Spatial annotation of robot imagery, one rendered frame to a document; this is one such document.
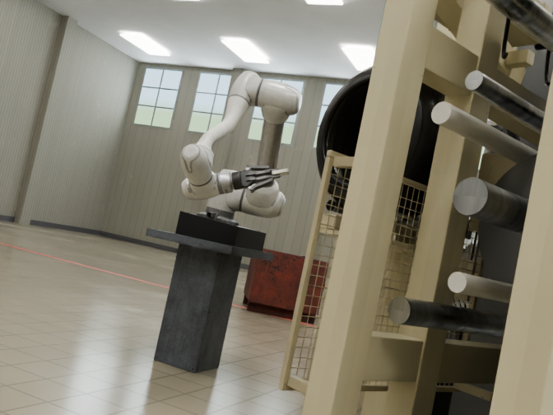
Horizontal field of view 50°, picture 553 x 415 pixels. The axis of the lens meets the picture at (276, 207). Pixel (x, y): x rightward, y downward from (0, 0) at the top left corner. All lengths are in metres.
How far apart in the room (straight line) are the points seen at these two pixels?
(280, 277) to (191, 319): 3.01
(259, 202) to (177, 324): 0.74
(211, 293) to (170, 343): 0.34
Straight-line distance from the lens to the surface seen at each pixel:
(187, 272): 3.10
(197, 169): 2.35
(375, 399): 2.66
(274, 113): 2.77
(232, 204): 3.10
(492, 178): 2.36
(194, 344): 3.08
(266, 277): 5.99
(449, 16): 2.19
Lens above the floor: 0.70
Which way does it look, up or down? 4 degrees up
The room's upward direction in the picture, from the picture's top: 12 degrees clockwise
